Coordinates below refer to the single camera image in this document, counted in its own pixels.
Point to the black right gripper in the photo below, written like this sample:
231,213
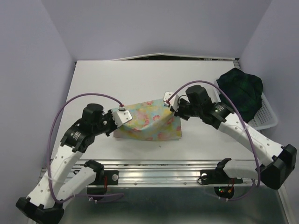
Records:
181,101

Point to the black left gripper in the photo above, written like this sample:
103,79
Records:
109,115

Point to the pastel floral skirt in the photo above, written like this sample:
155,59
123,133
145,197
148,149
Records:
152,121

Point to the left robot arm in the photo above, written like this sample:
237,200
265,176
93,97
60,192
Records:
45,203

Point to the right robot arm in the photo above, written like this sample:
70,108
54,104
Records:
273,162

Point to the dark green plaid skirt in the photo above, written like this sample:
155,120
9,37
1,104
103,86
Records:
244,90

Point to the white plastic basket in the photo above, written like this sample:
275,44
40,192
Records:
265,117

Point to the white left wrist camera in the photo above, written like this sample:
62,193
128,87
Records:
121,116

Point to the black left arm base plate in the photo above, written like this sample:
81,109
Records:
99,186

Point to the aluminium mounting rail frame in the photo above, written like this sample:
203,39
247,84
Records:
145,164

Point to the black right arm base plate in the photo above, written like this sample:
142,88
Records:
224,185

